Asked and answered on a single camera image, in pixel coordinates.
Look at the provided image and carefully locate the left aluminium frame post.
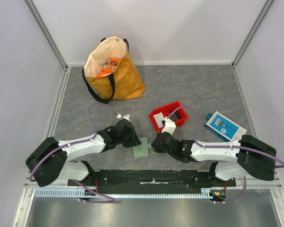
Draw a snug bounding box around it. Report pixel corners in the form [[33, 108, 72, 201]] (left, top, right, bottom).
[[24, 0, 68, 70]]

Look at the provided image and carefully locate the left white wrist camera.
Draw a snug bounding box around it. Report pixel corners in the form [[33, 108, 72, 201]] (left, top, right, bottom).
[[116, 113, 131, 124]]

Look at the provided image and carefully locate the white credit card stack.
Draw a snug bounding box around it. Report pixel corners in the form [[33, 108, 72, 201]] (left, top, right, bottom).
[[153, 112, 165, 128]]

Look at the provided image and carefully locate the blue razor package box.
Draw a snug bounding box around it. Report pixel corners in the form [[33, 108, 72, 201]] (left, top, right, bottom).
[[204, 111, 247, 142]]

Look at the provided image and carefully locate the grey slotted cable duct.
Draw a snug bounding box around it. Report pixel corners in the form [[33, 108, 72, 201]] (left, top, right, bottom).
[[34, 186, 218, 199]]

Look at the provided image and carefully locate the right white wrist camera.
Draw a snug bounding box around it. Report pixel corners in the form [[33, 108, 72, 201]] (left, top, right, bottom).
[[161, 117, 176, 136]]

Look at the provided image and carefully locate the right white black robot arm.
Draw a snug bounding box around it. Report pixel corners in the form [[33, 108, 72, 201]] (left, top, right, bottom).
[[151, 132, 276, 186]]

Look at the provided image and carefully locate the mustard yellow tote bag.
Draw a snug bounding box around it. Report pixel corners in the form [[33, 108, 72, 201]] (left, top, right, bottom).
[[81, 36, 145, 104]]

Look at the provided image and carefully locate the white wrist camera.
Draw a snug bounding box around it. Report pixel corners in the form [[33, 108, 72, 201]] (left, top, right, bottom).
[[116, 113, 131, 124], [161, 117, 176, 136]]

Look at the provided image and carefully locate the aluminium frame post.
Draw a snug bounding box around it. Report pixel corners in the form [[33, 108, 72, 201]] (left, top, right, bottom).
[[24, 0, 68, 70], [231, 0, 275, 69]]

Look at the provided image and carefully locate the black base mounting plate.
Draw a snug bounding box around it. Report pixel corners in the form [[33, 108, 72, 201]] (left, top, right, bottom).
[[80, 170, 236, 188]]

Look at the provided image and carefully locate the orange printed box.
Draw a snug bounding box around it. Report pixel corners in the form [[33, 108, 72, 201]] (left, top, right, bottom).
[[97, 58, 121, 77]]

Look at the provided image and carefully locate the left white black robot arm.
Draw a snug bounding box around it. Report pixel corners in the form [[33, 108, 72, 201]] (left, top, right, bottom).
[[26, 117, 141, 187]]

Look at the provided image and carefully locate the right aluminium frame post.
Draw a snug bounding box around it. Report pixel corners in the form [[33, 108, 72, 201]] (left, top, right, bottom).
[[231, 0, 275, 69]]

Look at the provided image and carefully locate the red plastic bin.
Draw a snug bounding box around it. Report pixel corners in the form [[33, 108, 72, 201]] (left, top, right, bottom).
[[149, 100, 188, 132]]

